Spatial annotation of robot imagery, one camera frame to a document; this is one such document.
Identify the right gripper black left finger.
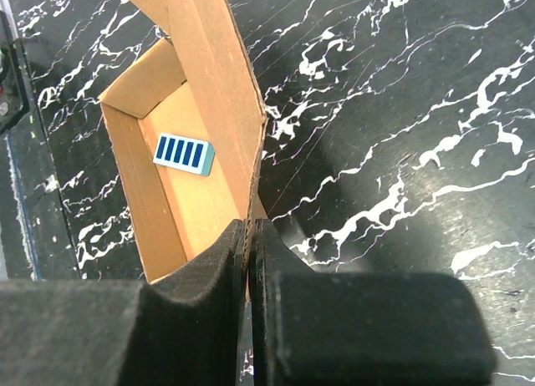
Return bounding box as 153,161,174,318
1,220,244,385

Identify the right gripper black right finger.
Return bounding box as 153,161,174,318
249,220,497,385

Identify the small blue plastic piece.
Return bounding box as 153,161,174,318
153,133,215,176

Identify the cardboard box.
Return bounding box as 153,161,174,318
100,0,267,283

